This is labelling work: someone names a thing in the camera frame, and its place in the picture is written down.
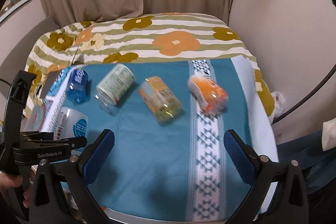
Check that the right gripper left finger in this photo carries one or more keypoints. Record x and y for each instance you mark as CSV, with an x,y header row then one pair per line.
x,y
48,201

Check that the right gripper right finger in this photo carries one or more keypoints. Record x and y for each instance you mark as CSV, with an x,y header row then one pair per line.
x,y
277,191

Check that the white translucent cup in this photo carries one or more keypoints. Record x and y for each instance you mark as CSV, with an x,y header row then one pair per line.
x,y
70,124

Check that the blue plastic cup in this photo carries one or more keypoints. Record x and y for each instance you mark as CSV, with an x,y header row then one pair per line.
x,y
76,90

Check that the clear green-label cup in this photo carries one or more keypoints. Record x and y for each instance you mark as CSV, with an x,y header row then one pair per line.
x,y
112,88

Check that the orange white wrapped cup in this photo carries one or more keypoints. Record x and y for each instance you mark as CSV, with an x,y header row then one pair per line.
x,y
211,97

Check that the orange-label clear cup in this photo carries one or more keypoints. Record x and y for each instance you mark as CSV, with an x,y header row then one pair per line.
x,y
159,98

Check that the left hand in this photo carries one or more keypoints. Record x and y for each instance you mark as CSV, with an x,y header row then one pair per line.
x,y
9,181

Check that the grey laptop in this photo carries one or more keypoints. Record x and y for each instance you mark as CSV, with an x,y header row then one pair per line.
x,y
52,76

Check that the grey headboard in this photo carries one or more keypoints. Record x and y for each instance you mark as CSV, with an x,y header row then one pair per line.
x,y
17,40

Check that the teal patterned tablecloth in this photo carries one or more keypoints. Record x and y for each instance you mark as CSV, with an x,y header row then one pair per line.
x,y
178,171

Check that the floral striped bed quilt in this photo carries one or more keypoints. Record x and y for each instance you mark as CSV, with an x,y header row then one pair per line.
x,y
153,38

